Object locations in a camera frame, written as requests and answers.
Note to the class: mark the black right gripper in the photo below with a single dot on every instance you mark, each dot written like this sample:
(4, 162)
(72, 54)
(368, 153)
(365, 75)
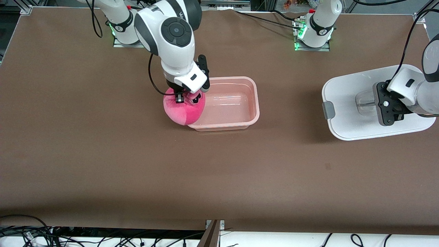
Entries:
(172, 86)

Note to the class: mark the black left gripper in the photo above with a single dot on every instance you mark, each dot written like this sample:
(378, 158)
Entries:
(394, 95)

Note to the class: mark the pink round plush toy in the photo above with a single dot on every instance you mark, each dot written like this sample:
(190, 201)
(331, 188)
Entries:
(178, 111)

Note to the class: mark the white box lid grey clips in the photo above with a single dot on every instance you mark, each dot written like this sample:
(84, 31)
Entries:
(346, 120)

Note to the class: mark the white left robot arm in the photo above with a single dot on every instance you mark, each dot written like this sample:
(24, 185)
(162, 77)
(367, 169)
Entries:
(320, 24)

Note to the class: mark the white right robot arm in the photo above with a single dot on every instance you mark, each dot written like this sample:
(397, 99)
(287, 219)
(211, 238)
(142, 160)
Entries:
(175, 31)

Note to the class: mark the pink translucent plastic box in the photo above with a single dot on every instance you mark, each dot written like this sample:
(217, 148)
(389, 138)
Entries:
(229, 109)

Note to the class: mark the brown table cover sheet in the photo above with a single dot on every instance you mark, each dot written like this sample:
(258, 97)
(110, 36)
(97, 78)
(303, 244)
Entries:
(103, 154)

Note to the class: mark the brown wooden beam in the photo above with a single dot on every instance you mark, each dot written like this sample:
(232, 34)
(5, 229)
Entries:
(210, 236)

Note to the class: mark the colourful small items heap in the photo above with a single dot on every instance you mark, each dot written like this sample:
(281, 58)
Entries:
(289, 4)

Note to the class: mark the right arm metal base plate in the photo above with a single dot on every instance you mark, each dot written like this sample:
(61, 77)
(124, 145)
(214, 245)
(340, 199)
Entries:
(120, 45)

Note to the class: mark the aluminium frame corner bracket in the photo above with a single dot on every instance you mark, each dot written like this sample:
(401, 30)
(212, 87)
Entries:
(419, 17)
(25, 10)

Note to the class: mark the grey metal frame piece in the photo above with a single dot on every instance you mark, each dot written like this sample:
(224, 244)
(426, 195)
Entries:
(224, 4)

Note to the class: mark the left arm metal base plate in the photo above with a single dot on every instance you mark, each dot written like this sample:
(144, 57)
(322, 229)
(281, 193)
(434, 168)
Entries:
(315, 49)

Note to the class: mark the small silver metal bracket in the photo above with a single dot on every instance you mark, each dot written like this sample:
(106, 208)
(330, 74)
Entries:
(222, 223)

